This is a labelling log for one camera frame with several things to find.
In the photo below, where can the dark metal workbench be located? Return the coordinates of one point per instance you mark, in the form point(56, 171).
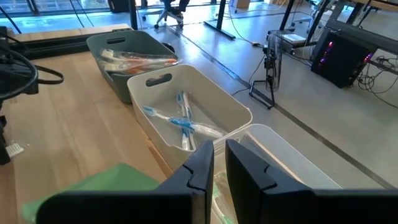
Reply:
point(357, 32)

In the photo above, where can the light grey plastic bin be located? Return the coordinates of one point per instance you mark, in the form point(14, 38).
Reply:
point(217, 105)

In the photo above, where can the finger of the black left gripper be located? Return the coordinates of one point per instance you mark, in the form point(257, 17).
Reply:
point(3, 143)

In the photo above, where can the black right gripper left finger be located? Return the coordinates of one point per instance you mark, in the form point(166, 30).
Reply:
point(140, 208)

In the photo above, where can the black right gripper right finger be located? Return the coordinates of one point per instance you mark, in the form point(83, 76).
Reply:
point(295, 208)

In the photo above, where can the small black rounded object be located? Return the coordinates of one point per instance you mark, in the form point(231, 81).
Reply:
point(169, 47)

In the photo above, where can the dark grey plastic bin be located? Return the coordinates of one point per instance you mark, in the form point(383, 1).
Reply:
point(124, 39)

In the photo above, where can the clear plastic bin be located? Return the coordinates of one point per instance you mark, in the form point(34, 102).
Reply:
point(295, 161)

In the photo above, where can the orange toothbrush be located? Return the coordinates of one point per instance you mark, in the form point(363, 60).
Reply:
point(133, 70)
point(149, 62)
point(124, 55)

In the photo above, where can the black office chair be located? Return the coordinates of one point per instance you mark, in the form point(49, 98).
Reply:
point(169, 15)

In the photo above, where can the brown cardboard box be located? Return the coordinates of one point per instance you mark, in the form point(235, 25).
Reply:
point(241, 3)

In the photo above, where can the green cloth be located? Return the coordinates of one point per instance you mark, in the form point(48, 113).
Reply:
point(109, 180)

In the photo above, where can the black computer tower pink lights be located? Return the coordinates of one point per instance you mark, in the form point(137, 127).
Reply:
point(339, 59)

